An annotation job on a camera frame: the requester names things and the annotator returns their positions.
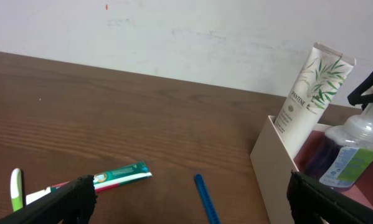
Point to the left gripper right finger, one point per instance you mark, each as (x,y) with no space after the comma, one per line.
(314,202)

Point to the blue disposable razor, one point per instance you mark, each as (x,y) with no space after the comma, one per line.
(208,205)

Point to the green white toothpaste tube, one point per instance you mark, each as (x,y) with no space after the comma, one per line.
(104,180)

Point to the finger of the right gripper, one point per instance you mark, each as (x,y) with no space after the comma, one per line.
(357,97)

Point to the clear foam pump bottle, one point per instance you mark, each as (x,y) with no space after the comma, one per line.
(345,152)

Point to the white Pantene tube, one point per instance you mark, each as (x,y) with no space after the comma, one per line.
(320,78)

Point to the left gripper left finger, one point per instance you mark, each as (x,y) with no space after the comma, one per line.
(73,202)

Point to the green white toothbrush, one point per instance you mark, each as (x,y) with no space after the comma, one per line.
(17,199)

